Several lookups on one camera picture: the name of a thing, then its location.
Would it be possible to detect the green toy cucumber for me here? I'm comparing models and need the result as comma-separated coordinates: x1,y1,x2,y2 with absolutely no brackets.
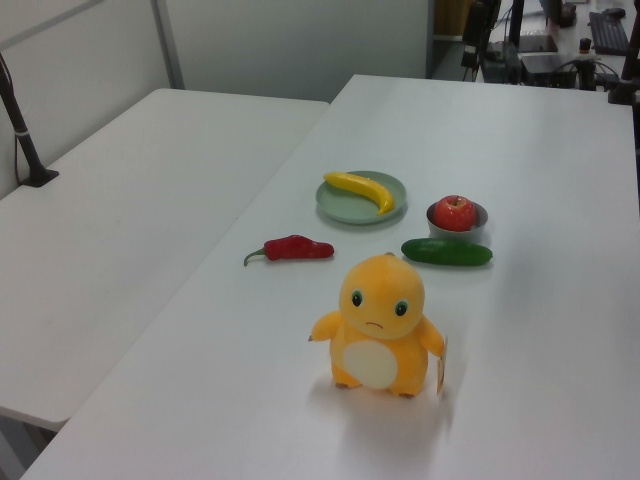
400,237,494,268

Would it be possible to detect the black flat equipment box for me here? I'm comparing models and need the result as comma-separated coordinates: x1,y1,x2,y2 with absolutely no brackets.
519,52,577,87

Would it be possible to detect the black pole with base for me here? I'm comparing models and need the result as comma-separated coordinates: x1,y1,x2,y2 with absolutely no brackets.
0,52,60,188

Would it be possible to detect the silver partition frame post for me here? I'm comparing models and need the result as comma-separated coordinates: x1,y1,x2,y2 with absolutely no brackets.
149,0,185,91

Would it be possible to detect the red toy apple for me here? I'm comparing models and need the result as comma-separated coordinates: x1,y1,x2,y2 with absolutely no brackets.
432,194,476,232

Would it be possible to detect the black clamp stand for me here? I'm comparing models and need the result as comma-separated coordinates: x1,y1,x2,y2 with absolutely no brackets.
607,27,640,106

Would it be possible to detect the black hanging equipment mount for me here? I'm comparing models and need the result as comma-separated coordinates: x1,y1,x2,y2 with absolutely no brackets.
461,0,502,69

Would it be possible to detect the yellow toy banana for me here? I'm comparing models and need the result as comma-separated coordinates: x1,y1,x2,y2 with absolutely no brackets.
322,171,396,217

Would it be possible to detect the orange dinosaur plush toy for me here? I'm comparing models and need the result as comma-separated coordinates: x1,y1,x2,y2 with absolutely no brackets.
308,253,448,400

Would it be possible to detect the black computer keyboard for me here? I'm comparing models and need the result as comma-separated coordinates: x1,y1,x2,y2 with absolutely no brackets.
588,10,629,56

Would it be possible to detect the red toy chili pepper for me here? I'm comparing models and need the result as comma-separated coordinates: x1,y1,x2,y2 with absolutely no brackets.
243,233,335,267

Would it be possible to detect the grey round bowl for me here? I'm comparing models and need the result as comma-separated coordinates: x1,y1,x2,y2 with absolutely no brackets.
425,201,490,242

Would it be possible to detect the green plastic plate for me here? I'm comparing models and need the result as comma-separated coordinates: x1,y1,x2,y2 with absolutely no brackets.
314,170,408,226

